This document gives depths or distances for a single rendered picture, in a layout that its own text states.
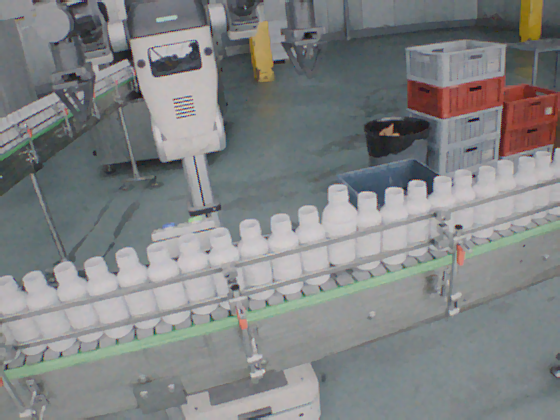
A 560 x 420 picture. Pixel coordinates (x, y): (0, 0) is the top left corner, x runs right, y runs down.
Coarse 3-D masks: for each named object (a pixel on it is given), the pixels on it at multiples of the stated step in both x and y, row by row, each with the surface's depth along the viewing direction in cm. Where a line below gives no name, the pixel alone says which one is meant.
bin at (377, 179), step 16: (416, 160) 156; (336, 176) 152; (352, 176) 154; (368, 176) 156; (384, 176) 158; (400, 176) 160; (416, 176) 159; (432, 176) 148; (352, 192) 141; (384, 192) 161; (432, 192) 150
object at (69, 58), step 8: (64, 40) 72; (72, 40) 73; (80, 40) 75; (56, 48) 72; (64, 48) 72; (72, 48) 73; (80, 48) 75; (56, 56) 73; (64, 56) 73; (72, 56) 73; (80, 56) 75; (56, 64) 74; (64, 64) 74; (72, 64) 74; (80, 64) 75; (88, 64) 77; (56, 72) 73; (64, 72) 72; (72, 72) 72; (80, 72) 73; (56, 80) 72
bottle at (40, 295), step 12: (36, 276) 77; (36, 288) 74; (48, 288) 77; (36, 300) 75; (48, 300) 76; (60, 312) 78; (48, 324) 77; (60, 324) 78; (48, 336) 78; (60, 348) 79
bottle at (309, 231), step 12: (300, 216) 85; (312, 216) 84; (300, 228) 86; (312, 228) 85; (324, 228) 87; (300, 240) 86; (312, 240) 85; (300, 252) 88; (312, 252) 87; (324, 252) 88; (312, 264) 88; (324, 264) 89; (324, 276) 90
